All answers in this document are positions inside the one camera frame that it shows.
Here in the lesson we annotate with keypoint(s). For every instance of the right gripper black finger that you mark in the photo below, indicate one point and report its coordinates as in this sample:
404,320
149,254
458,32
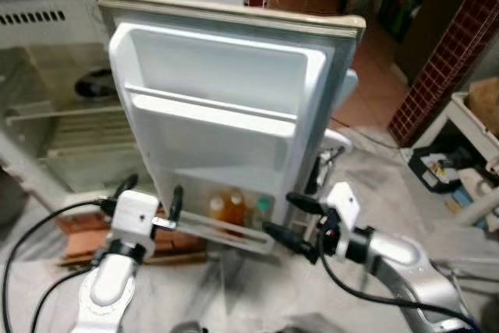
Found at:
306,203
287,236

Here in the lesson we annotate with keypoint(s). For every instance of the brown paper bag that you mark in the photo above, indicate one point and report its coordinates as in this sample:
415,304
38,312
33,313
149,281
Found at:
485,105

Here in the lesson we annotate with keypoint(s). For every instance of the white open cabinet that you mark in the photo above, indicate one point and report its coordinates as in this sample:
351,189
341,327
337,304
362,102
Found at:
460,130

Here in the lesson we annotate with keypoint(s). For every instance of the green-capped bottle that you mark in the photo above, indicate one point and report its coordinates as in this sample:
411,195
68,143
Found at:
264,210

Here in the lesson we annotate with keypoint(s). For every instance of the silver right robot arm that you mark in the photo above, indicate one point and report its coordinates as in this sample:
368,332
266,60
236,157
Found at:
398,259

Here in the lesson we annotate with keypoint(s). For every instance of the white fridge body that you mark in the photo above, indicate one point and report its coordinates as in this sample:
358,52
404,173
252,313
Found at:
47,29

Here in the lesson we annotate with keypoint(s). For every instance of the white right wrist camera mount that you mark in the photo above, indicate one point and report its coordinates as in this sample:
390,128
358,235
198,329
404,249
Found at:
343,204

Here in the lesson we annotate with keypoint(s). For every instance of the white fridge door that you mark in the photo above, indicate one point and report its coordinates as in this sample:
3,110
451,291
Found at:
226,76

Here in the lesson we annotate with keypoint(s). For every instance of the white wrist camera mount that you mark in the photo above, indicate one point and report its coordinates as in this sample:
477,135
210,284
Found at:
343,204
134,212

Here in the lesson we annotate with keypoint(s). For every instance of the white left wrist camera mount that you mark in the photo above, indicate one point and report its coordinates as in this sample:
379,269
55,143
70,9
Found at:
134,212

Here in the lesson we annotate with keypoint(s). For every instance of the black box with label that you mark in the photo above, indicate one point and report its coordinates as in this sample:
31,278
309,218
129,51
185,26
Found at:
437,168

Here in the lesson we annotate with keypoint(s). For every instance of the amber liquid bottle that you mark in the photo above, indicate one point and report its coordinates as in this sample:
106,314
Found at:
235,210

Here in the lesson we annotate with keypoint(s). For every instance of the red bricks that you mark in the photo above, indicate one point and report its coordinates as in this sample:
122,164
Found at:
86,235

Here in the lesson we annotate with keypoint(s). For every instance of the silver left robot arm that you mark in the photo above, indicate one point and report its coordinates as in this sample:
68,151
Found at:
109,286

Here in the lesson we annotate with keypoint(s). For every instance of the pale white-capped jar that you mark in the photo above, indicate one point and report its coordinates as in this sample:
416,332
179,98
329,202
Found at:
216,210

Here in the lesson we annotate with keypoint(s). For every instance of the dark pot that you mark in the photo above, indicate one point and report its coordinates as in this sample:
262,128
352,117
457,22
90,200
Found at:
97,85

